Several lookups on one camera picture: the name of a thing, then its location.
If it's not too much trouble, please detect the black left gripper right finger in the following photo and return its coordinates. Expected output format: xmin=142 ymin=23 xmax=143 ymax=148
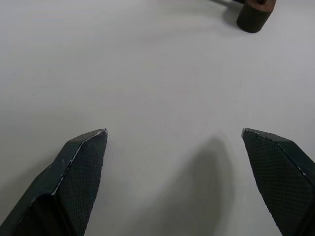
xmin=241 ymin=127 xmax=315 ymax=236

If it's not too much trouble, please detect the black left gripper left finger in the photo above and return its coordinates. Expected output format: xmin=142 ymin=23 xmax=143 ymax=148
xmin=0 ymin=128 xmax=109 ymax=236

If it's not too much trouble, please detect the dark cylindrical object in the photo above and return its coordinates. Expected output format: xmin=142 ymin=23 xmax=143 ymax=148
xmin=211 ymin=0 xmax=278 ymax=33

